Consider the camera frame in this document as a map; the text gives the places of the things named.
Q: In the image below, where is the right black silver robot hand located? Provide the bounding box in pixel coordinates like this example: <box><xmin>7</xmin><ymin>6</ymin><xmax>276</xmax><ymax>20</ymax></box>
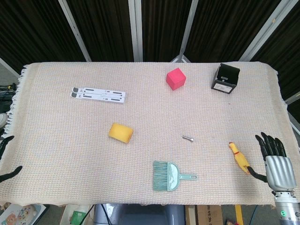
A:
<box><xmin>247</xmin><ymin>132</ymin><xmax>296</xmax><ymax>192</ymax></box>

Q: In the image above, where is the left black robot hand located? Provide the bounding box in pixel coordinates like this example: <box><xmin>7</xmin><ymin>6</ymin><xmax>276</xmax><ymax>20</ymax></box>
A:
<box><xmin>0</xmin><ymin>135</ymin><xmax>23</xmax><ymax>184</ymax></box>

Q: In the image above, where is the teal hand brush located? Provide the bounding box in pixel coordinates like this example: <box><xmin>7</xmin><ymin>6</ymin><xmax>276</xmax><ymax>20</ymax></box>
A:
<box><xmin>152</xmin><ymin>160</ymin><xmax>199</xmax><ymax>192</ymax></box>

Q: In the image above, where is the yellow rubber chicken toy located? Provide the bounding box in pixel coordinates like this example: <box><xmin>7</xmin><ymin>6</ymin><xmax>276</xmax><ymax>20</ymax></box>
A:
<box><xmin>228</xmin><ymin>141</ymin><xmax>253</xmax><ymax>175</ymax></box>

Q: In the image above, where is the colourful picture box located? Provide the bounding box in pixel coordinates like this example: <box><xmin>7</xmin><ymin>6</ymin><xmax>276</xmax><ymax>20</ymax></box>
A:
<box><xmin>0</xmin><ymin>203</ymin><xmax>47</xmax><ymax>225</ymax></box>

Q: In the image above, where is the green packet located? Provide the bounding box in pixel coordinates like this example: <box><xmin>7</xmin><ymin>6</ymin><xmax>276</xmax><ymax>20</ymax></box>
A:
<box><xmin>70</xmin><ymin>210</ymin><xmax>86</xmax><ymax>225</ymax></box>

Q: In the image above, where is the brown cardboard box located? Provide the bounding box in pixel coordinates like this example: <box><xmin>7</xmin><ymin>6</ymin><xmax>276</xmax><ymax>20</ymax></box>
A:
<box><xmin>185</xmin><ymin>205</ymin><xmax>223</xmax><ymax>225</ymax></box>

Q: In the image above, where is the black open cardboard box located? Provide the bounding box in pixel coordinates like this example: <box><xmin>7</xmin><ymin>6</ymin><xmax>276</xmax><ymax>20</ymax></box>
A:
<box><xmin>210</xmin><ymin>62</ymin><xmax>241</xmax><ymax>95</ymax></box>

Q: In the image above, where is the white folded laptop stand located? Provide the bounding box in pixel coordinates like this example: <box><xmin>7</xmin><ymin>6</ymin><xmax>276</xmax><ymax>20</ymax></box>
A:
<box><xmin>69</xmin><ymin>86</ymin><xmax>127</xmax><ymax>105</ymax></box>

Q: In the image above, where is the yellow sponge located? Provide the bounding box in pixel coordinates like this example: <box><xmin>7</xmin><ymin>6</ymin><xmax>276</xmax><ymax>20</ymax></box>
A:
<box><xmin>108</xmin><ymin>122</ymin><xmax>134</xmax><ymax>144</ymax></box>

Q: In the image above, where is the grey robot torso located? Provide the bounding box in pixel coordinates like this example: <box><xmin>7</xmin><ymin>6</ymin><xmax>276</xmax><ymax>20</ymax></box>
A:
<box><xmin>93</xmin><ymin>203</ymin><xmax>186</xmax><ymax>225</ymax></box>

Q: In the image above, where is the red foam cube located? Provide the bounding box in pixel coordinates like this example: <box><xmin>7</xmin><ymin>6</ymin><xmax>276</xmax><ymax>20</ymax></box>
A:
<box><xmin>166</xmin><ymin>67</ymin><xmax>187</xmax><ymax>91</ymax></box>

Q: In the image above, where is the beige woven tablecloth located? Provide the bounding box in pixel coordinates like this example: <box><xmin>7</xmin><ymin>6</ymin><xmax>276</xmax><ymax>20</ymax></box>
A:
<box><xmin>0</xmin><ymin>61</ymin><xmax>300</xmax><ymax>208</ymax></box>

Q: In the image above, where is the dark brown curtain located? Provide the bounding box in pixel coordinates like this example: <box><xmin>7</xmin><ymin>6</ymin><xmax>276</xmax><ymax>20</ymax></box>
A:
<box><xmin>0</xmin><ymin>0</ymin><xmax>300</xmax><ymax>99</ymax></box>

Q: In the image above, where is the white frame post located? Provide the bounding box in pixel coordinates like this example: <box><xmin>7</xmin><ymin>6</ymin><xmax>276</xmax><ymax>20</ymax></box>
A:
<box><xmin>170</xmin><ymin>0</ymin><xmax>200</xmax><ymax>63</ymax></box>
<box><xmin>284</xmin><ymin>91</ymin><xmax>300</xmax><ymax>105</ymax></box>
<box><xmin>58</xmin><ymin>0</ymin><xmax>92</xmax><ymax>62</ymax></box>
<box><xmin>239</xmin><ymin>0</ymin><xmax>293</xmax><ymax>62</ymax></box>
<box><xmin>0</xmin><ymin>57</ymin><xmax>21</xmax><ymax>78</ymax></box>
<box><xmin>127</xmin><ymin>0</ymin><xmax>143</xmax><ymax>62</ymax></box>

